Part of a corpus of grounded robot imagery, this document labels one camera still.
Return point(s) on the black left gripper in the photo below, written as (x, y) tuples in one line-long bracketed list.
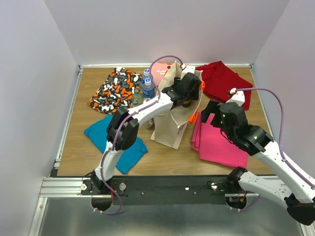
[(193, 95)]

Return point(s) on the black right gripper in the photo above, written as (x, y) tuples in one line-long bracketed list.
[(212, 106)]

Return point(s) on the Pocari Sweat bottle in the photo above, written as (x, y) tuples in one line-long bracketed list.
[(146, 74), (148, 88)]

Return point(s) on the beige canvas tote bag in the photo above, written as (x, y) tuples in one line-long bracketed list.
[(170, 126)]

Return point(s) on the green glass bottle front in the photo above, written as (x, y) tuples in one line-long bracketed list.
[(137, 95)]

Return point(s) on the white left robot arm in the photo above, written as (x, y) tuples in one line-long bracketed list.
[(124, 125)]

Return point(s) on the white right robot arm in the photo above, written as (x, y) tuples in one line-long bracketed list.
[(296, 194)]

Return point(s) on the dark red cloth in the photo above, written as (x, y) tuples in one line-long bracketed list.
[(219, 80)]

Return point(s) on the light pink printed cloth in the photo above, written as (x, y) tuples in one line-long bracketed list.
[(160, 69)]

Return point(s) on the magenta folded cloth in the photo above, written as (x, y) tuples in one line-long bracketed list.
[(212, 146)]

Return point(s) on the orange camouflage cloth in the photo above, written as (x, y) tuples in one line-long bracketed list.
[(116, 91)]

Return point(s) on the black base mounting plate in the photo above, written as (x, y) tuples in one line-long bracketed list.
[(170, 190)]

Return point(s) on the teal folded cloth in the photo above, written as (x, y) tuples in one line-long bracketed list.
[(97, 134)]

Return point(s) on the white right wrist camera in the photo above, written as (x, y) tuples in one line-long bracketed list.
[(236, 96)]

